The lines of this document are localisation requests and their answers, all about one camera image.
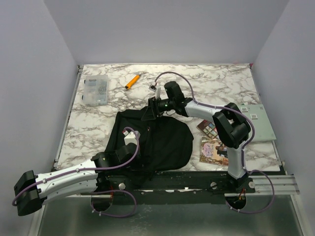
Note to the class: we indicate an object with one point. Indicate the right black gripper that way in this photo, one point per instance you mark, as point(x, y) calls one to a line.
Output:
point(153, 110)

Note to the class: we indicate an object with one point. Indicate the black student backpack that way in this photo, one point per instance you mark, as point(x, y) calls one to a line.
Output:
point(165, 144)

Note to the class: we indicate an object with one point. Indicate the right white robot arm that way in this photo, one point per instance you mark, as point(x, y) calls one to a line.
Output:
point(233, 128)

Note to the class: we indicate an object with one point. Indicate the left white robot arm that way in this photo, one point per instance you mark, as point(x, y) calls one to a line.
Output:
point(33, 191)

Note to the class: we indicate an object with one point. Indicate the orange utility knife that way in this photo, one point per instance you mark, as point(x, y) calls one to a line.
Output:
point(132, 81)

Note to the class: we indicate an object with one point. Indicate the clear plastic organizer box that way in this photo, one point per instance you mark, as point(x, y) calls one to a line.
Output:
point(95, 91)

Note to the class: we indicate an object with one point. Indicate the illustrated storybook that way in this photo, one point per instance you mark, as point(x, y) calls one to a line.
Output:
point(213, 151)

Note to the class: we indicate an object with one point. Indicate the pale green book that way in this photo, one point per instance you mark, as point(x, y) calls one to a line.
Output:
point(263, 129)

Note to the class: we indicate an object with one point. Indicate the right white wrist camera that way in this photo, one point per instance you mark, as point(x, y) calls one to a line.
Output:
point(156, 89)

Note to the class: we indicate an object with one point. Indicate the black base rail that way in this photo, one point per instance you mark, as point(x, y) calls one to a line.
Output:
point(169, 188)

